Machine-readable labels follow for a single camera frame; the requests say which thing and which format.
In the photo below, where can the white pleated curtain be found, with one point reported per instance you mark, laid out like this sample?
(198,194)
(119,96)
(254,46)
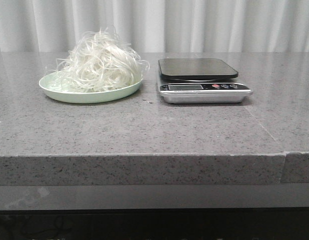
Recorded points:
(181,26)

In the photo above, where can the pale green round plate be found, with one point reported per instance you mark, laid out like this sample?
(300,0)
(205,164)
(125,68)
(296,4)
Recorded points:
(88,97)

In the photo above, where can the digital kitchen scale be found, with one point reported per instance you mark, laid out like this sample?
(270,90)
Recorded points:
(199,81)

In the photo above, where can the white vermicelli noodle bundle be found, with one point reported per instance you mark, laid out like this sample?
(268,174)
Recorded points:
(99,62)

